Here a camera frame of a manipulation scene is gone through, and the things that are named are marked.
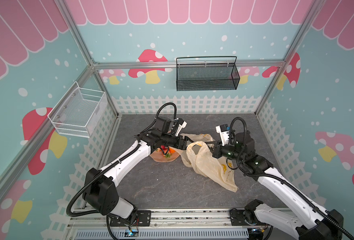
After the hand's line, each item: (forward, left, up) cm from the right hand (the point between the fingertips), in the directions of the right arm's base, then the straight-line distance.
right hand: (204, 143), depth 71 cm
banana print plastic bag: (-8, -7, -11) cm, 15 cm away
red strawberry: (+13, +23, -25) cm, 36 cm away
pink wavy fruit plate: (+6, +26, -23) cm, 36 cm away
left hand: (+2, +7, -5) cm, 9 cm away
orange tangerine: (+10, +17, -23) cm, 30 cm away
